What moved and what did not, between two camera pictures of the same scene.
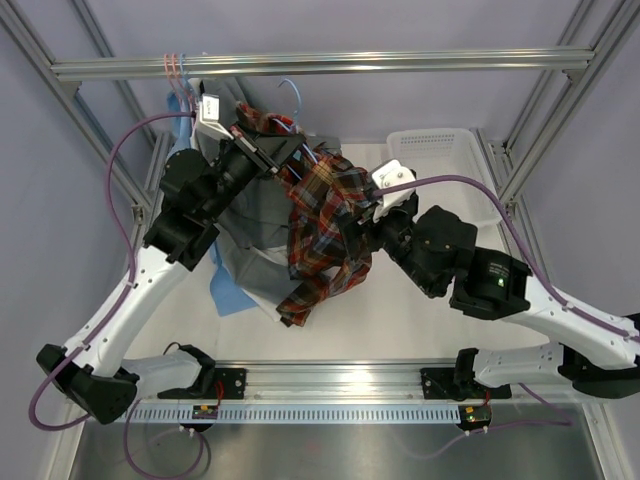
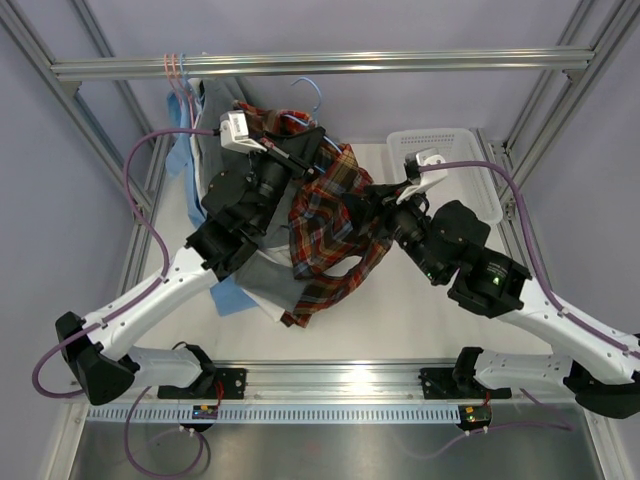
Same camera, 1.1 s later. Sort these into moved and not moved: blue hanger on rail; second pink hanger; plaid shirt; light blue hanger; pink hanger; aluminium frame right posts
Moved: light blue hanger; plaid shirt
Not moved: pink hanger; aluminium frame right posts; second pink hanger; blue hanger on rail
